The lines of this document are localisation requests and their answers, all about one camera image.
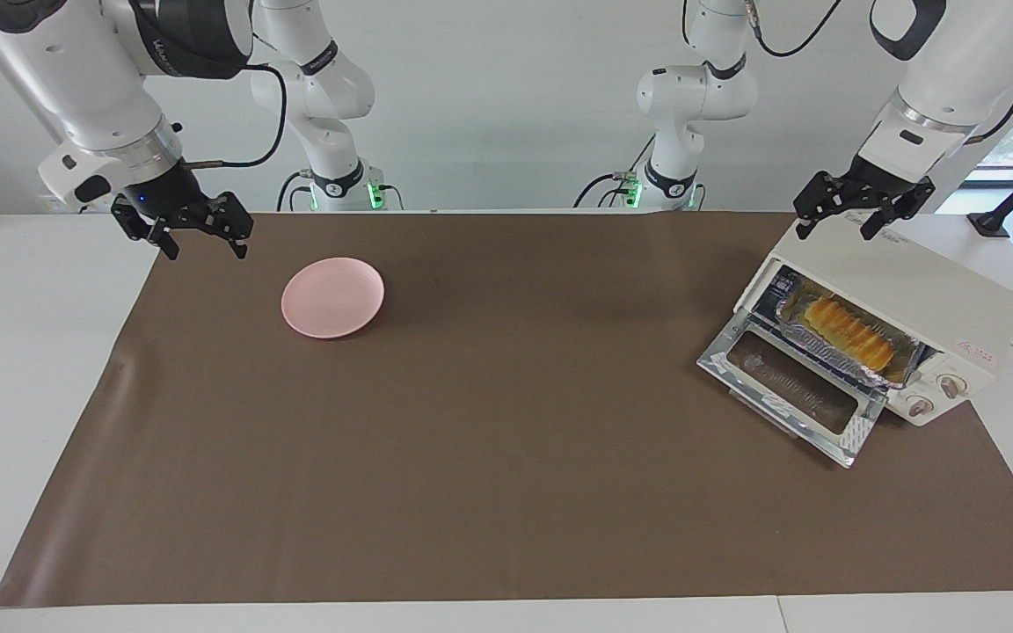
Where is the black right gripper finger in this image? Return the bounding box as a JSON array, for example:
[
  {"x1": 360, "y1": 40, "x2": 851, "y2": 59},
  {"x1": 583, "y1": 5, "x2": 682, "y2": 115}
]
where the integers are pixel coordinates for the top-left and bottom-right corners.
[
  {"x1": 203, "y1": 193, "x2": 254, "y2": 260},
  {"x1": 111, "y1": 202, "x2": 180, "y2": 261}
]

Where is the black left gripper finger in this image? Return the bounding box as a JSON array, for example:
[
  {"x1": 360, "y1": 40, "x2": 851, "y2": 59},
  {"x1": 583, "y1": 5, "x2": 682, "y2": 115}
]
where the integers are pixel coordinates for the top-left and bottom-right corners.
[
  {"x1": 860, "y1": 180, "x2": 936, "y2": 241},
  {"x1": 793, "y1": 171, "x2": 849, "y2": 241}
]

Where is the yellow ridged bread loaf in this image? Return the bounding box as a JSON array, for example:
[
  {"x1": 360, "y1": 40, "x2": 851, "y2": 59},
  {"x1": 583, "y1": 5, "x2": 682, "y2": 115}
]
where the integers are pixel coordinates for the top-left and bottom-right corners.
[{"x1": 801, "y1": 297, "x2": 896, "y2": 374}]

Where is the silver foil baking tray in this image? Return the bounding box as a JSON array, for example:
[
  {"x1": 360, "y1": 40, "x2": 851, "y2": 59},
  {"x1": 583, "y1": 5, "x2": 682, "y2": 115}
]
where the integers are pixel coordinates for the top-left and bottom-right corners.
[{"x1": 773, "y1": 277, "x2": 928, "y2": 390}]

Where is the cream toaster oven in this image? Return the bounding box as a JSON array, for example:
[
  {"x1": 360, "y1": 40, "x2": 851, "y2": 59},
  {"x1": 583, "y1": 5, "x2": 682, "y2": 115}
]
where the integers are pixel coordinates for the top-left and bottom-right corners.
[{"x1": 733, "y1": 215, "x2": 1013, "y2": 428}]

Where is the glass oven door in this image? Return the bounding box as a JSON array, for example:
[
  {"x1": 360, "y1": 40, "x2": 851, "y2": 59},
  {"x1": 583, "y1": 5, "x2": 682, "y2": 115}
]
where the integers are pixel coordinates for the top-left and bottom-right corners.
[{"x1": 696, "y1": 309, "x2": 887, "y2": 469}]

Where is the pink round plate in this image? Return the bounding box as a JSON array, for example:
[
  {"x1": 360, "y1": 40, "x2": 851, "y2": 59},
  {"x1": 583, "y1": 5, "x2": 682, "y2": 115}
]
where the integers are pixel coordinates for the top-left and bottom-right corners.
[{"x1": 281, "y1": 257, "x2": 385, "y2": 340}]

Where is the brown table mat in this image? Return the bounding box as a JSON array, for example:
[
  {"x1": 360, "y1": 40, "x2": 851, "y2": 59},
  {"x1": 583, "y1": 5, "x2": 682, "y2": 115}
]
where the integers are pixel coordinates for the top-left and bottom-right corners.
[{"x1": 0, "y1": 211, "x2": 1013, "y2": 609}]

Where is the black base cable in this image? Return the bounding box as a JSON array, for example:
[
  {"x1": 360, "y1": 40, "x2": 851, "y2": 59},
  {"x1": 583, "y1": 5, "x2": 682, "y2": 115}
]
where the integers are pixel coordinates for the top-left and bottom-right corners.
[
  {"x1": 276, "y1": 169, "x2": 314, "y2": 212},
  {"x1": 572, "y1": 132, "x2": 659, "y2": 210}
]

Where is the white wall power strip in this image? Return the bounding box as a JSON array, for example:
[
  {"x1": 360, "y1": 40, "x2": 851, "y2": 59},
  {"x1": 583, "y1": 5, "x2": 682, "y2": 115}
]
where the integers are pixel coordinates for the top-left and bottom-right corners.
[{"x1": 40, "y1": 198, "x2": 120, "y2": 215}]

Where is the metal oven wire rack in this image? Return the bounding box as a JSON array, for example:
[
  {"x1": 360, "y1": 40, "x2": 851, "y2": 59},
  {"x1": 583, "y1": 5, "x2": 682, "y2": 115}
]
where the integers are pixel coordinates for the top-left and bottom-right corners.
[{"x1": 753, "y1": 268, "x2": 802, "y2": 322}]

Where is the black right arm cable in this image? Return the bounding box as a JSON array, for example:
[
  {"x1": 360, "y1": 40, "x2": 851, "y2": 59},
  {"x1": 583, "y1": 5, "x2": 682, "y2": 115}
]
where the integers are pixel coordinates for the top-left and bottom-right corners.
[{"x1": 181, "y1": 63, "x2": 288, "y2": 168}]

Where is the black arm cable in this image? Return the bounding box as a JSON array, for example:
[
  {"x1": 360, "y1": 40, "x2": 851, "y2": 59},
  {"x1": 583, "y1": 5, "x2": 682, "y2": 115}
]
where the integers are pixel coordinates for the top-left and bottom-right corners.
[
  {"x1": 740, "y1": 0, "x2": 1013, "y2": 146},
  {"x1": 181, "y1": 63, "x2": 288, "y2": 168}
]

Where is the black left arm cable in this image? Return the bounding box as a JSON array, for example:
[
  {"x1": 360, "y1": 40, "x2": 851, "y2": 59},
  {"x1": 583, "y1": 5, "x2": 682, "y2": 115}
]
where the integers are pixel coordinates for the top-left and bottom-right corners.
[{"x1": 740, "y1": 0, "x2": 1013, "y2": 146}]

